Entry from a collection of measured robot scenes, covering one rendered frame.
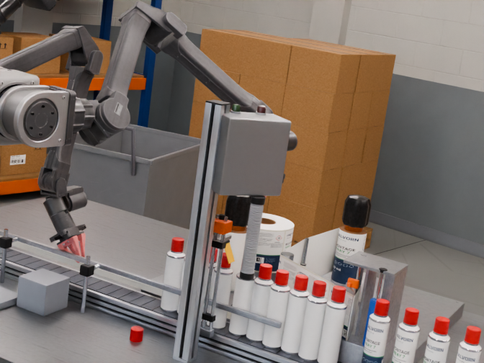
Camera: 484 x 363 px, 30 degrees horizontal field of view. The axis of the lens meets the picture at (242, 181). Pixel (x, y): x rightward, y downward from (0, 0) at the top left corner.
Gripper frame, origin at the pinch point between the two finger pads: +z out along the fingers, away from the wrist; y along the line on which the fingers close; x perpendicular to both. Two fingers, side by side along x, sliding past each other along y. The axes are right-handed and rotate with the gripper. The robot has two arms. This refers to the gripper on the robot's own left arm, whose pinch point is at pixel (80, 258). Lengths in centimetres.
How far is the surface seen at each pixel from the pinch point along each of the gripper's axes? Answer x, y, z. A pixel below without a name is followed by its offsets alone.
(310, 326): -60, -4, 44
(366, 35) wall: 40, 482, -105
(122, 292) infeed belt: -8.2, 0.5, 14.1
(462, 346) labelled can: -94, -4, 63
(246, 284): -48, -3, 28
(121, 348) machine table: -17.3, -21.4, 28.2
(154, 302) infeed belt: -16.7, 0.5, 21.1
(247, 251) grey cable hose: -58, -13, 21
